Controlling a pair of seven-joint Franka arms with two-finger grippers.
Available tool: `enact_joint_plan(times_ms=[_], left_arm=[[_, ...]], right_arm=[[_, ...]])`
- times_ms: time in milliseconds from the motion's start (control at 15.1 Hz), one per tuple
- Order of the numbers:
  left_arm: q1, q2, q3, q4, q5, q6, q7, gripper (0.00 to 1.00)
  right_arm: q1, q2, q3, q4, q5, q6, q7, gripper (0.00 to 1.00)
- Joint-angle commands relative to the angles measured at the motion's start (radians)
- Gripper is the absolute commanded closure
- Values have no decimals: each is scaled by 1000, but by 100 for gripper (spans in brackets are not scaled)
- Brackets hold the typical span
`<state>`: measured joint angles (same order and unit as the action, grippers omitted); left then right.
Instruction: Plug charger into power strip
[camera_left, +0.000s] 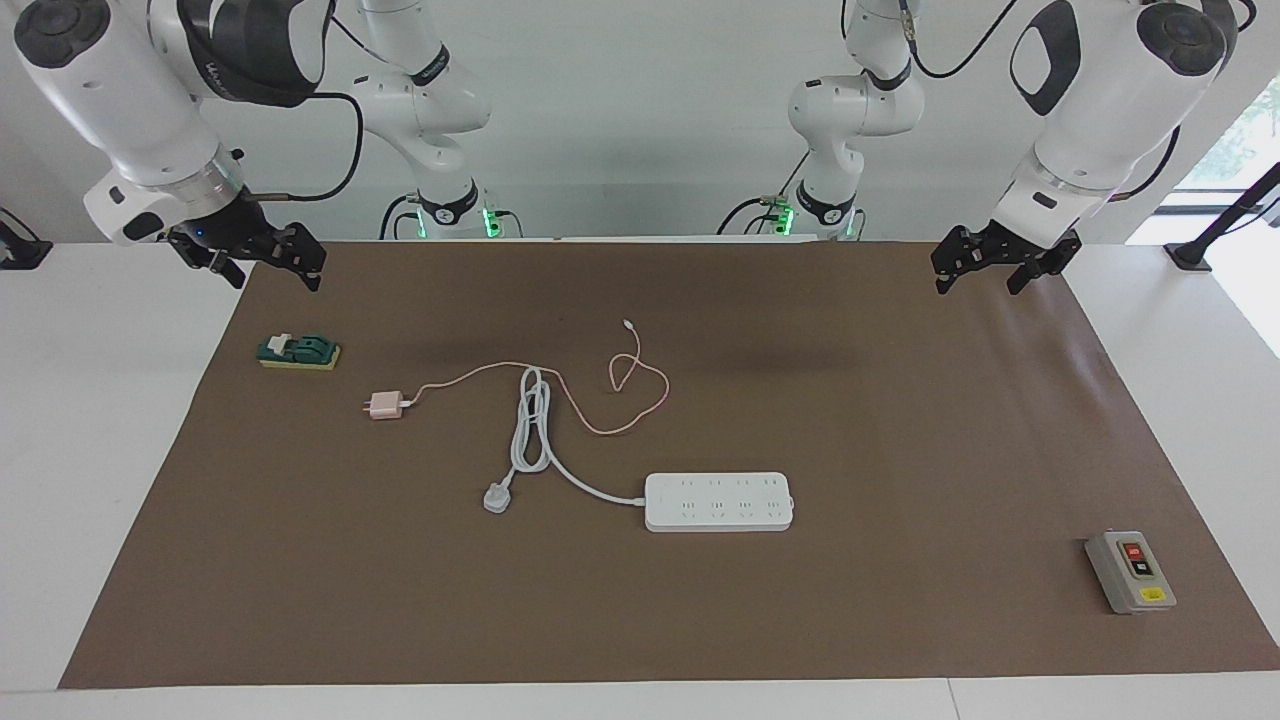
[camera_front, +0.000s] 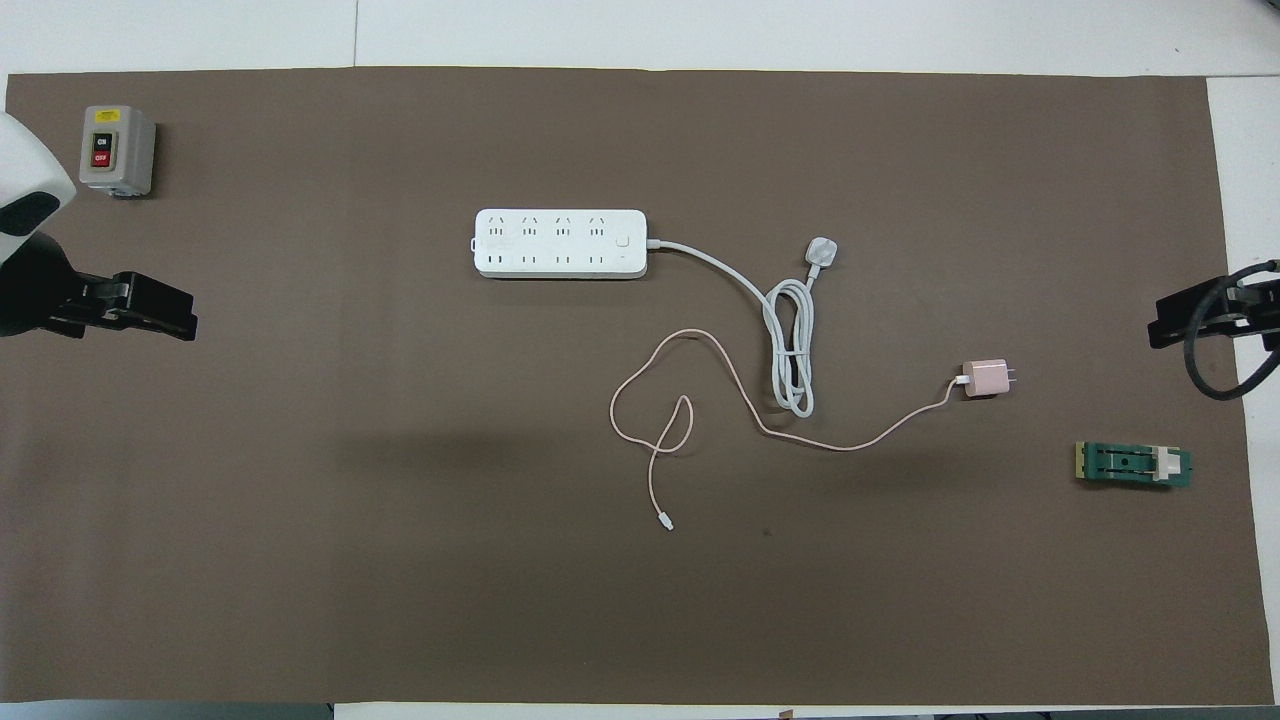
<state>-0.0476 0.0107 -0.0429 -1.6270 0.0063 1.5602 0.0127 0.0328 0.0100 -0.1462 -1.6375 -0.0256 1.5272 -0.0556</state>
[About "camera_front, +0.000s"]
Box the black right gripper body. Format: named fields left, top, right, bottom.
left=1232, top=280, right=1280, bottom=353

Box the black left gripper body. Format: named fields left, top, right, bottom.
left=0, top=235, right=86, bottom=337

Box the pink charger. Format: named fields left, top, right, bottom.
left=961, top=359, right=1019, bottom=400

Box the pink charging cable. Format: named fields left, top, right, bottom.
left=609, top=329, right=969, bottom=532

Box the white power strip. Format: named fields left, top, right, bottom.
left=473, top=208, right=649, bottom=281

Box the brown table mat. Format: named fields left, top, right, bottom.
left=0, top=66, right=1276, bottom=706

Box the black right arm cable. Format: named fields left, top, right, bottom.
left=1185, top=260, right=1280, bottom=402

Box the green knife switch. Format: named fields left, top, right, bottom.
left=1075, top=441, right=1194, bottom=491

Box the grey on-off switch box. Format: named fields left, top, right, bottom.
left=79, top=105, right=157, bottom=199

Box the white power cord with plug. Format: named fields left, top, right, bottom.
left=645, top=236, right=839, bottom=419

